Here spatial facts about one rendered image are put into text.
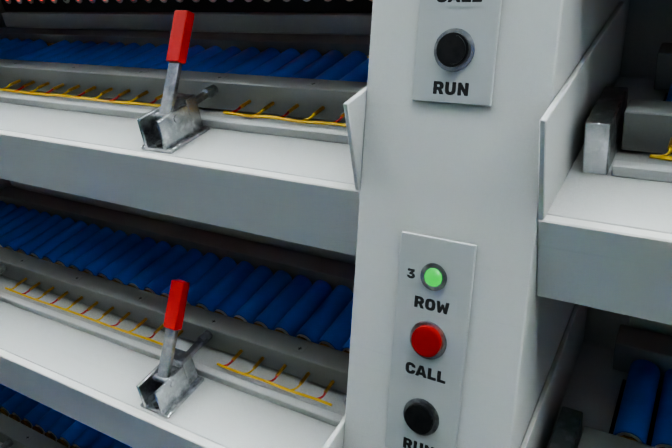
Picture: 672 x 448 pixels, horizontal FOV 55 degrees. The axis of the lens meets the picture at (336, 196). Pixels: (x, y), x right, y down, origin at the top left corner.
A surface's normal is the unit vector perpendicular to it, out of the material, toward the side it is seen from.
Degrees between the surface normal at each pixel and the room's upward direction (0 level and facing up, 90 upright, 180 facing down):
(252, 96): 112
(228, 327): 22
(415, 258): 90
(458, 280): 90
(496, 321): 90
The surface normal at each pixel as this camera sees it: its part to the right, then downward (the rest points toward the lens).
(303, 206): -0.50, 0.48
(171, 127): 0.86, 0.14
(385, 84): -0.51, 0.13
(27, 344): -0.14, -0.87
